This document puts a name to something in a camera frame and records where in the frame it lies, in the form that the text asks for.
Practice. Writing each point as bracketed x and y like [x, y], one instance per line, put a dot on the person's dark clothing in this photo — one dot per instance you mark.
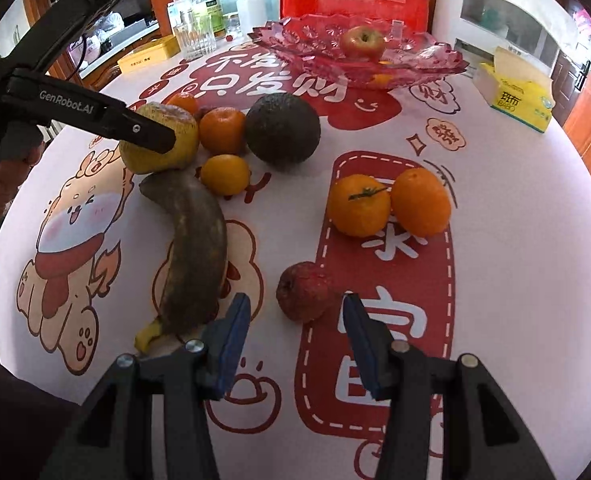
[15, 420]

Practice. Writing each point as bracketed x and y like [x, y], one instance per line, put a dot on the yellow tin box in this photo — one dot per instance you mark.
[148, 55]

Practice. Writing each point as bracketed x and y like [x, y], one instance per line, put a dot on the large orange mandarin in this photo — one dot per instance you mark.
[421, 202]

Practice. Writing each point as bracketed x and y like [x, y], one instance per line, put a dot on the clear glass tumbler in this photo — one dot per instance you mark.
[193, 40]

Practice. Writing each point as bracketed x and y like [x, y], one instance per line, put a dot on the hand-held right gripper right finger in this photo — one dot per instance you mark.
[360, 345]

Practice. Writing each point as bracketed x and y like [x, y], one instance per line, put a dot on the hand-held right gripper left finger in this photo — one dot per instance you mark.
[233, 345]

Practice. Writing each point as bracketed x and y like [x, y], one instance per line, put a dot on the yellow tissue box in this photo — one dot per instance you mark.
[515, 100]

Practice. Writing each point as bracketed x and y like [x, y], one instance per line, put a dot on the red and white printed tablecloth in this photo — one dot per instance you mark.
[515, 285]

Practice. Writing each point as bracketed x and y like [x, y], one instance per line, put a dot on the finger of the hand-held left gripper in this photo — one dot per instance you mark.
[140, 127]

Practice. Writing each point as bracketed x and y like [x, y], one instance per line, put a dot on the brown overripe banana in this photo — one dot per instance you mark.
[195, 240]

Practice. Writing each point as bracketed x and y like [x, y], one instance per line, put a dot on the white plastic bottle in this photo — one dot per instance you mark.
[250, 10]

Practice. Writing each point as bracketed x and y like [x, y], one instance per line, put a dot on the person's left hand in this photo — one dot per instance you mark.
[5, 185]

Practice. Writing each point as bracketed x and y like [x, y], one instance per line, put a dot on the tiny orange mandarin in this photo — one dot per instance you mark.
[183, 102]

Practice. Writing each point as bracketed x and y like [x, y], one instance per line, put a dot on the yellow pear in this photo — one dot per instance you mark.
[188, 130]

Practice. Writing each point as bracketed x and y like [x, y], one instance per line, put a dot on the small glass jar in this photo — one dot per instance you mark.
[233, 25]

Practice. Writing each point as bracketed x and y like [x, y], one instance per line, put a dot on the orange mandarin with stem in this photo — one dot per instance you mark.
[358, 207]

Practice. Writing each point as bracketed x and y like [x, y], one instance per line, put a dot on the pink glass fruit bowl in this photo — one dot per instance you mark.
[300, 40]

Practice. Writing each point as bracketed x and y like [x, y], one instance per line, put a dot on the white cabinet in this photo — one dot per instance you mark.
[500, 10]

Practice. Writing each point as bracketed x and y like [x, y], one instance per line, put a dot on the glass bottle with green label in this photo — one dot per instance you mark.
[208, 7]

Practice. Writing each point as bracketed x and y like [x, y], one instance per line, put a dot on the dark green avocado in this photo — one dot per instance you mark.
[283, 127]

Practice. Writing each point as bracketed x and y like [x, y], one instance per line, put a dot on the red and yellow apple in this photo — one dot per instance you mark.
[360, 42]

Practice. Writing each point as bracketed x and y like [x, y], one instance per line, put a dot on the wrinkled dark red apple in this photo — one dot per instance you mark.
[303, 290]

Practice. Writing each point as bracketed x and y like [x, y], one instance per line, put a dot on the small yellow-orange mandarin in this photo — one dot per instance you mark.
[225, 175]

